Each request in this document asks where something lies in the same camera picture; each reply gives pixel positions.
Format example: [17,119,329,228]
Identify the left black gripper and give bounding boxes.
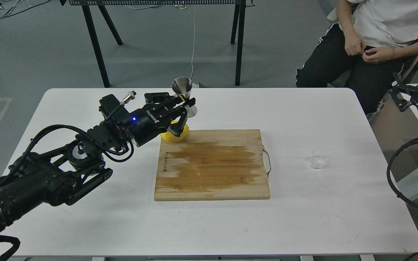
[127,92,196,147]

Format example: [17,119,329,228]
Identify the steel double jigger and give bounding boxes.
[172,76,197,118]

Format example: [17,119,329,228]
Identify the clear glass measuring cup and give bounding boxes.
[307,146,331,170]

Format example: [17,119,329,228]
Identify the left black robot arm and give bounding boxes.
[0,91,196,261]

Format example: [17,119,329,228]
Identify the person left hand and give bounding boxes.
[362,47,396,64]

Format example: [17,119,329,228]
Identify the person right hand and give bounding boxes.
[344,31,367,56]

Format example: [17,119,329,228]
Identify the yellow lemon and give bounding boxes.
[159,124,189,143]

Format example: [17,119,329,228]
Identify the seated person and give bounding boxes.
[296,0,418,115]

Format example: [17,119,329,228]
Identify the wooden cutting board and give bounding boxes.
[154,129,271,201]

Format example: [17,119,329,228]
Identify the white cable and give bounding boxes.
[185,4,199,88]

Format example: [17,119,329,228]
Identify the black metal table frame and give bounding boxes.
[59,0,252,88]

